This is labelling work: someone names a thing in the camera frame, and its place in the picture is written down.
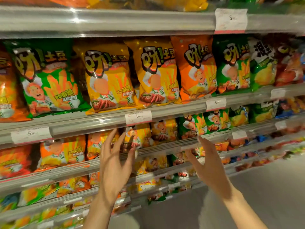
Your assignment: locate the person's left hand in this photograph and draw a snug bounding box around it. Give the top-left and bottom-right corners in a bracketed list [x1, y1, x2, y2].
[99, 127, 137, 201]

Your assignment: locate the white price tag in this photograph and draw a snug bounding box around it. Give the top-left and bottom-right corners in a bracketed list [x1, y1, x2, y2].
[270, 88, 286, 100]
[206, 97, 227, 112]
[274, 120, 288, 131]
[125, 110, 153, 126]
[10, 126, 53, 145]
[214, 8, 249, 34]
[232, 130, 248, 141]

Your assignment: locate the metal store shelving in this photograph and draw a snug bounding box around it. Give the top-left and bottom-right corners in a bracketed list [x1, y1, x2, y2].
[0, 6, 305, 229]

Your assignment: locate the person's right hand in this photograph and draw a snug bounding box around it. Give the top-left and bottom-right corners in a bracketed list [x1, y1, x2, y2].
[185, 135, 235, 201]

